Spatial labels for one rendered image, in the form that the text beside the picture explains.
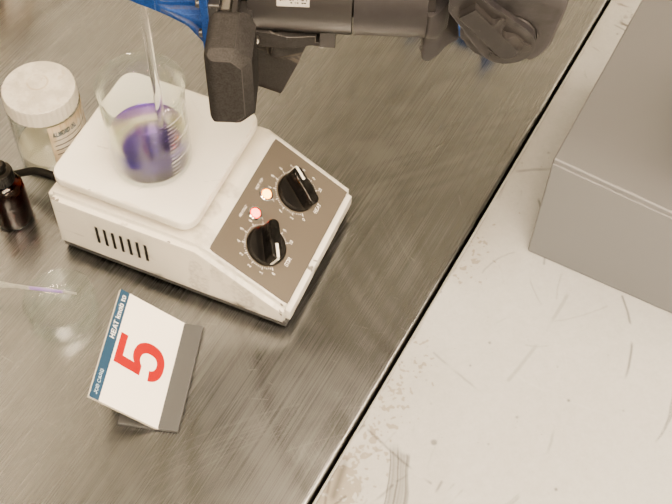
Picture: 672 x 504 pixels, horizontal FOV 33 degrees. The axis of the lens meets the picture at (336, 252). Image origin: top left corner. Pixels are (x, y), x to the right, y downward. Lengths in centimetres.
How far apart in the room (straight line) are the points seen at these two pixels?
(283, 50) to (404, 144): 27
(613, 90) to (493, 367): 23
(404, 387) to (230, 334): 14
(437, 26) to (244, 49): 13
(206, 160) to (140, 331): 14
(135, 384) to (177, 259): 10
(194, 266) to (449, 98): 30
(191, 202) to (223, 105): 17
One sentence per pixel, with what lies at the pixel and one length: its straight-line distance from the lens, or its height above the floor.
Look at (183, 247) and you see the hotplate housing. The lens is 83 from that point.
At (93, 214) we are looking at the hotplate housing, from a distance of 86.
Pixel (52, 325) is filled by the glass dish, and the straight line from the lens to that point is 89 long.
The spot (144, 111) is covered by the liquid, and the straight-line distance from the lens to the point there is 85.
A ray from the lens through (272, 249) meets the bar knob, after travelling 83.
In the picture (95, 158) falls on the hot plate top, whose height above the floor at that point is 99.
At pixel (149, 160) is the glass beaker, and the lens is 81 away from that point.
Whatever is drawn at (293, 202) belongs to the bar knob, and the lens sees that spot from 87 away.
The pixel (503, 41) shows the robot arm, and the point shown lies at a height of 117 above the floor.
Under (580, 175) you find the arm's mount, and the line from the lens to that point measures 84.
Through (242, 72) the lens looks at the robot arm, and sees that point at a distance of 65.
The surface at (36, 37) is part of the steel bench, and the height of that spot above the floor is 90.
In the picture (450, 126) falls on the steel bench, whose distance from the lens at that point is 100.
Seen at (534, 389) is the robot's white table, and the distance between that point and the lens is 86.
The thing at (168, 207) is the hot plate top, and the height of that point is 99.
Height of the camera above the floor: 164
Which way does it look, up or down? 55 degrees down
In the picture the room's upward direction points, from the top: 2 degrees clockwise
